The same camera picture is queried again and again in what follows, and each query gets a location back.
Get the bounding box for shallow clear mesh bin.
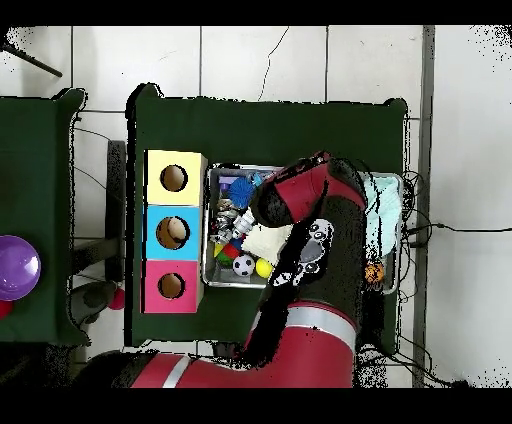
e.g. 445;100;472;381
201;163;403;295

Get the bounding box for wooden box with three holes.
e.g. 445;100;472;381
141;149;209;314

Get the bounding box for blue spiky ball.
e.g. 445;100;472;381
228;176;257;209

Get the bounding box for cream waffle cloth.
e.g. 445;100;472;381
241;223;293;265

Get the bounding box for small soccer ball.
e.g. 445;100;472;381
232;254;256;278

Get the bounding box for yellow ball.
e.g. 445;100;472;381
255;257;275;279

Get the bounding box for mint waffle cloth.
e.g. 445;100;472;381
361;175;402;257

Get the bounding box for small orange basketball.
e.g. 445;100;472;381
364;261;385;285

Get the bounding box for dark green side tablecloth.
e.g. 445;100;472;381
0;88;90;347

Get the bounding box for purple plastic bowl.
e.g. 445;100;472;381
0;234;42;302

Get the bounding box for thin black rod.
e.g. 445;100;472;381
0;39;63;78

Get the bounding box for black floor cable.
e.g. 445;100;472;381
403;222;512;234

